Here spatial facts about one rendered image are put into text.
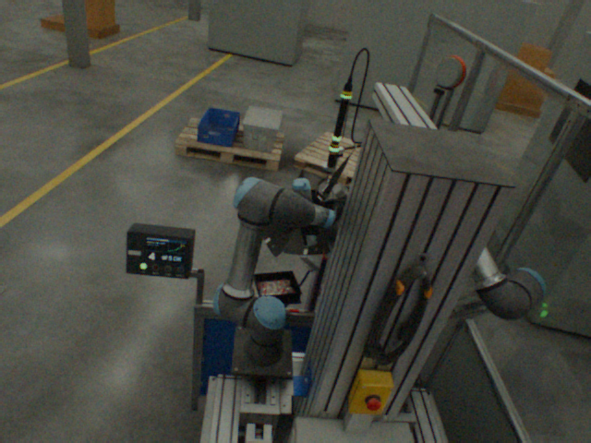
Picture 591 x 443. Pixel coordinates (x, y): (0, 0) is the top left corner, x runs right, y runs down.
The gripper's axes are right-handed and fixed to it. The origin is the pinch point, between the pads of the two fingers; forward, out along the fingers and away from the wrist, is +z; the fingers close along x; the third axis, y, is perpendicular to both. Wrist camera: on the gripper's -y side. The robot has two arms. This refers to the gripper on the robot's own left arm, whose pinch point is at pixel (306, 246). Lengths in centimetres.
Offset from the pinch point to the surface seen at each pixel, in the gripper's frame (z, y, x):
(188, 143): 66, -127, 298
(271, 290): 24.9, -20.4, 0.3
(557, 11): 176, 731, 1104
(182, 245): -24, -49, -19
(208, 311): 17, -49, -17
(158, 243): -27, -58, -19
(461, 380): 57, 63, -41
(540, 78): -63, 100, 5
